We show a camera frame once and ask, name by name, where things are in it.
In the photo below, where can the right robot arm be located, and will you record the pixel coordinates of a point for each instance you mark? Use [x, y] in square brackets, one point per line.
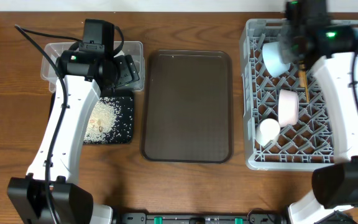
[330, 53]

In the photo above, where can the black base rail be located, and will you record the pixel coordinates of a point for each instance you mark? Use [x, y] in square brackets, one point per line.
[253, 217]

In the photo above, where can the white cup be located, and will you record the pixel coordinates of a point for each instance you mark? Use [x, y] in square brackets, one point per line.
[268, 130]

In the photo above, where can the light blue rice bowl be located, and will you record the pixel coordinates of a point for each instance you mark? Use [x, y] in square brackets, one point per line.
[273, 59]

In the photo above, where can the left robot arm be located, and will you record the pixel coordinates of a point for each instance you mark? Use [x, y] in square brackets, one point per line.
[49, 192]

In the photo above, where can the black plastic tray bin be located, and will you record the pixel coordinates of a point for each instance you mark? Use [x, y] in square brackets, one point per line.
[78, 119]

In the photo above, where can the brown serving tray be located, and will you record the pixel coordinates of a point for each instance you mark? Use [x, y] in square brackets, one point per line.
[188, 107]

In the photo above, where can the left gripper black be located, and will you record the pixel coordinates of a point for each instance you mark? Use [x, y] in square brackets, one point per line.
[129, 71]

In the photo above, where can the spilled white rice pile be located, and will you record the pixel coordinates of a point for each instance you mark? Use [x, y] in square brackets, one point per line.
[112, 121]

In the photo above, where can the wooden chopstick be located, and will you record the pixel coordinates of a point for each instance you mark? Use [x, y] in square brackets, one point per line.
[302, 75]
[306, 90]

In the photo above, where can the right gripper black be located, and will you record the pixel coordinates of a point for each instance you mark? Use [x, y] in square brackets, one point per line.
[286, 42]

